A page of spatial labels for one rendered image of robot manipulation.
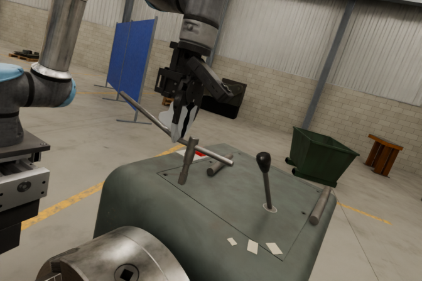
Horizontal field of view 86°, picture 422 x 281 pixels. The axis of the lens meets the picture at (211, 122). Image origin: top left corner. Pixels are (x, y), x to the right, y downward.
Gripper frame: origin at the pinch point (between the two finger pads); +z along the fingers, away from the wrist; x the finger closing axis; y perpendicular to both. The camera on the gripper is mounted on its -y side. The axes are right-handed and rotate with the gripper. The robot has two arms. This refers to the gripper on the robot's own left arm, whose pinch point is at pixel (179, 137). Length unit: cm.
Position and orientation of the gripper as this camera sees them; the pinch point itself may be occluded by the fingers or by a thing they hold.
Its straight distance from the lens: 51.7
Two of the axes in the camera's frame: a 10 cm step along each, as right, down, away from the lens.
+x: -4.2, 0.8, -9.0
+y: -8.6, -3.4, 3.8
